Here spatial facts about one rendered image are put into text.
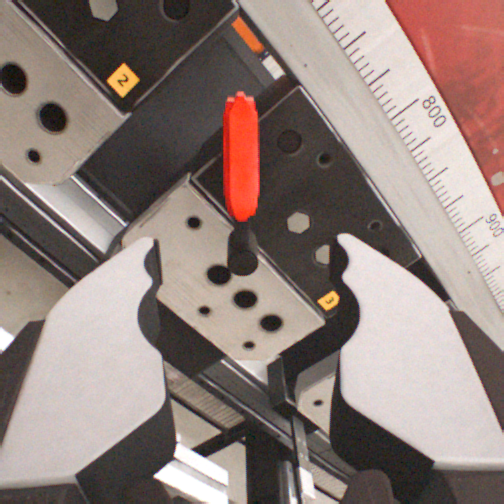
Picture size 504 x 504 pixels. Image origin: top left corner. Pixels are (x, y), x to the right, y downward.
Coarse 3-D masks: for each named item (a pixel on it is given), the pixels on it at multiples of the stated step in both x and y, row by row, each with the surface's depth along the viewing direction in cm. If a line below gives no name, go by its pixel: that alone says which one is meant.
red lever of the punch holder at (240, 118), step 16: (240, 96) 18; (224, 112) 18; (240, 112) 18; (256, 112) 18; (224, 128) 18; (240, 128) 18; (256, 128) 18; (224, 144) 19; (240, 144) 18; (256, 144) 19; (224, 160) 19; (240, 160) 19; (256, 160) 19; (224, 176) 20; (240, 176) 19; (256, 176) 20; (224, 192) 20; (240, 192) 20; (256, 192) 20; (240, 208) 20; (240, 224) 21; (240, 240) 22; (256, 240) 24; (240, 256) 21; (256, 256) 21; (240, 272) 22
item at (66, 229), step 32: (0, 192) 51; (32, 192) 52; (64, 192) 58; (96, 192) 65; (0, 224) 54; (32, 224) 54; (64, 224) 55; (96, 224) 60; (32, 256) 57; (64, 256) 57; (96, 256) 58; (224, 384) 72; (256, 384) 73; (256, 416) 78; (320, 448) 85
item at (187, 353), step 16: (160, 304) 32; (160, 320) 33; (176, 320) 33; (160, 336) 33; (176, 336) 34; (192, 336) 34; (160, 352) 34; (176, 352) 35; (192, 352) 35; (208, 352) 35; (176, 368) 36; (192, 368) 36; (208, 368) 36
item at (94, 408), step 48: (144, 240) 11; (96, 288) 9; (144, 288) 9; (48, 336) 8; (96, 336) 8; (144, 336) 8; (48, 384) 6; (96, 384) 6; (144, 384) 7; (48, 432) 6; (96, 432) 6; (144, 432) 6; (0, 480) 5; (48, 480) 5; (96, 480) 5
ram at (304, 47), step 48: (240, 0) 19; (288, 0) 19; (384, 0) 19; (432, 0) 19; (480, 0) 19; (288, 48) 20; (336, 48) 20; (432, 48) 20; (480, 48) 20; (336, 96) 21; (480, 96) 21; (384, 144) 23; (480, 144) 23; (384, 192) 24; (432, 192) 24; (432, 240) 26; (480, 288) 29
